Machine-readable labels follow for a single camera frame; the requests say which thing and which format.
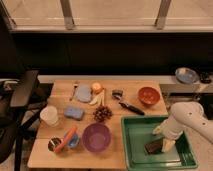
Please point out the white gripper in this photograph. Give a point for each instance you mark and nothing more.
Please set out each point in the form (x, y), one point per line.
(171, 129)

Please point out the dark brown eraser block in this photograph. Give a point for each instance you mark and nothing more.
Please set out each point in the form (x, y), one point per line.
(154, 147)

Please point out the purple plastic bowl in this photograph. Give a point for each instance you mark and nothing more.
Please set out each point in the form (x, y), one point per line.
(96, 137)

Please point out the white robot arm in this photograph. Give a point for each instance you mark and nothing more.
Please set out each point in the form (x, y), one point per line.
(183, 114)

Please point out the red orange bowl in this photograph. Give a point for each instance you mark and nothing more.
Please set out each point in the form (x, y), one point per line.
(148, 96)

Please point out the small blue bowl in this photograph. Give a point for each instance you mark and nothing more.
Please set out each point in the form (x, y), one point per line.
(73, 142)

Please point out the green plastic tray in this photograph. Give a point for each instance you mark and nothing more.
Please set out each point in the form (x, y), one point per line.
(137, 132)

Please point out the brown pine cone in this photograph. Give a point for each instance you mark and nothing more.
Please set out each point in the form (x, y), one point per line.
(102, 113)

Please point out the silver metal plate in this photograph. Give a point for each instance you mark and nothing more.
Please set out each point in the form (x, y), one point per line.
(186, 75)

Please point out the dark object on ledge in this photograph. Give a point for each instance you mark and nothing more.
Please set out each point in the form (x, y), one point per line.
(205, 78)

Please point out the orange round fruit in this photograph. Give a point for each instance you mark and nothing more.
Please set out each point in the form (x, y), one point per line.
(96, 88)

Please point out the blue sponge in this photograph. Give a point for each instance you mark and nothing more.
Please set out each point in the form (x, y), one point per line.
(74, 113)

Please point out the orange carrot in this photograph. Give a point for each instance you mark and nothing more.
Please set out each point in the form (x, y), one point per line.
(68, 136)

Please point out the white plastic cup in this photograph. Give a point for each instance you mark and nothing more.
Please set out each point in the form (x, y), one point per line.
(49, 115)

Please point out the black office chair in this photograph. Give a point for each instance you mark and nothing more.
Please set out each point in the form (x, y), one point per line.
(20, 107)

